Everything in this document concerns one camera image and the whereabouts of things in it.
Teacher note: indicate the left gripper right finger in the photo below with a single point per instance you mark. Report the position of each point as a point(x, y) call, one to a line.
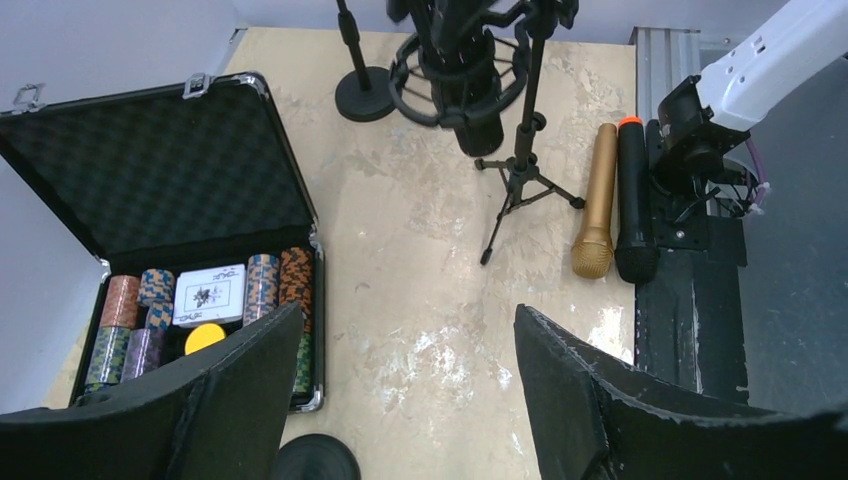
point(594, 416)

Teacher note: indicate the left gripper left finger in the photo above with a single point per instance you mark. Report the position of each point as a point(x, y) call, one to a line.
point(218, 413)

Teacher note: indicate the gold microphone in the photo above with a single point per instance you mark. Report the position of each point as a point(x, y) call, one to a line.
point(593, 251)

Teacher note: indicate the black microphone orange end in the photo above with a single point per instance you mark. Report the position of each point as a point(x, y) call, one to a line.
point(636, 252)

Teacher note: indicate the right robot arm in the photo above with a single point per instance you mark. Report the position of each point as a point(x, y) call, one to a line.
point(712, 112)

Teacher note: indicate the silver-head black microphone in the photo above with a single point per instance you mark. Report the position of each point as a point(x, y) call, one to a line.
point(456, 55)

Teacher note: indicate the black tripod mic stand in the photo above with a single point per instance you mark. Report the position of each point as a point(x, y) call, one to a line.
point(523, 182)

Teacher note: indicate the yellow dealer chip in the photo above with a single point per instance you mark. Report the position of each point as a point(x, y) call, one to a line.
point(202, 337)

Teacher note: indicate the white playing card deck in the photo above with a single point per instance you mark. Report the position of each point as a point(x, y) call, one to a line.
point(214, 295)

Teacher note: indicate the black poker chip case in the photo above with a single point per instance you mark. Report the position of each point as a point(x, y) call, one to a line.
point(195, 175)

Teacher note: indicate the black front mounting rail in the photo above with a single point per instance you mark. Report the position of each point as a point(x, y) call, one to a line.
point(688, 324)

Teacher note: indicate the shock-mount round-base stand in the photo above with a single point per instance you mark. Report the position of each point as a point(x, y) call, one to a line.
point(363, 95)

